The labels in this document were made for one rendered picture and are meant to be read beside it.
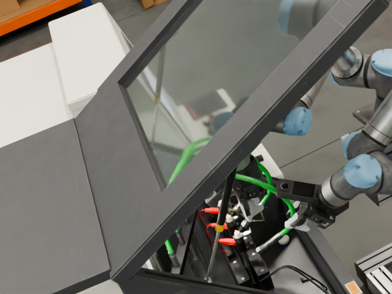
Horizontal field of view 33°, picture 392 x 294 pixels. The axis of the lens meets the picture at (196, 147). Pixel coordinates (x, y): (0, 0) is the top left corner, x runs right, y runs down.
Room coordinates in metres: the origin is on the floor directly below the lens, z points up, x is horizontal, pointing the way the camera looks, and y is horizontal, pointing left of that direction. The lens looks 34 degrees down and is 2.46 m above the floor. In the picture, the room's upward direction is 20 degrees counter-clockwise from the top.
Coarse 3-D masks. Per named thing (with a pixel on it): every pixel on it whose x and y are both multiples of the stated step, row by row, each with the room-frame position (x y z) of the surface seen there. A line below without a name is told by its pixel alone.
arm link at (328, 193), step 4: (328, 180) 1.22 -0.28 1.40; (324, 184) 1.22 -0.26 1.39; (328, 184) 1.21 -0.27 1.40; (324, 188) 1.21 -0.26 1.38; (328, 188) 1.20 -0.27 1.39; (324, 192) 1.21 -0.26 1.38; (328, 192) 1.20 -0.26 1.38; (332, 192) 1.19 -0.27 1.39; (324, 196) 1.21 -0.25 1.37; (328, 196) 1.19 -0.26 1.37; (332, 196) 1.19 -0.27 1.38; (336, 196) 1.18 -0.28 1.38; (328, 200) 1.20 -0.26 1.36; (332, 200) 1.19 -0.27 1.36; (336, 200) 1.18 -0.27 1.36; (340, 200) 1.18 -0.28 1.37; (344, 200) 1.17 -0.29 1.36; (348, 200) 1.17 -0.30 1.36; (332, 204) 1.19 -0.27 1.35; (336, 204) 1.19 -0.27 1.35; (340, 204) 1.18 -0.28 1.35; (344, 204) 1.20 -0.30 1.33
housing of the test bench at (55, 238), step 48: (48, 48) 2.41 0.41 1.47; (0, 96) 2.15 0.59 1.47; (48, 96) 2.02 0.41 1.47; (0, 144) 1.82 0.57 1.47; (48, 144) 1.67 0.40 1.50; (0, 192) 1.51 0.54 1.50; (48, 192) 1.43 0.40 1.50; (0, 240) 1.31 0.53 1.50; (48, 240) 1.24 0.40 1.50; (96, 240) 1.18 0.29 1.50; (0, 288) 1.14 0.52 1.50; (48, 288) 1.08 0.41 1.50; (96, 288) 1.07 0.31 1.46
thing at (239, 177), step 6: (240, 174) 1.35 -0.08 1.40; (246, 180) 1.34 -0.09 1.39; (252, 180) 1.34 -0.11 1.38; (258, 180) 1.34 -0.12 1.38; (264, 186) 1.33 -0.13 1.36; (270, 186) 1.33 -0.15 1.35; (282, 198) 1.32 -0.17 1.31; (288, 204) 1.31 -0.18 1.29; (294, 210) 1.31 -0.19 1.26; (282, 234) 1.32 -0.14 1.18; (168, 240) 1.43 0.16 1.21; (168, 246) 1.43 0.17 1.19; (168, 252) 1.44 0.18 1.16
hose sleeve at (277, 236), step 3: (276, 234) 1.34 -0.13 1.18; (279, 234) 1.33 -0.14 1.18; (273, 237) 1.34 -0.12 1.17; (276, 237) 1.33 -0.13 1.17; (279, 237) 1.33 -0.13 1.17; (267, 240) 1.35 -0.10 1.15; (270, 240) 1.34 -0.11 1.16; (273, 240) 1.33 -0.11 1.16; (276, 240) 1.33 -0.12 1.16; (264, 243) 1.35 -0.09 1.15; (267, 243) 1.34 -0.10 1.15; (270, 243) 1.34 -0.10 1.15; (273, 243) 1.33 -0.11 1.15; (261, 246) 1.35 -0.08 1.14; (264, 246) 1.34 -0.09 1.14; (267, 246) 1.34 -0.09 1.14; (270, 246) 1.34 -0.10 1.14; (261, 249) 1.34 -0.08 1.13; (264, 249) 1.34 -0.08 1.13
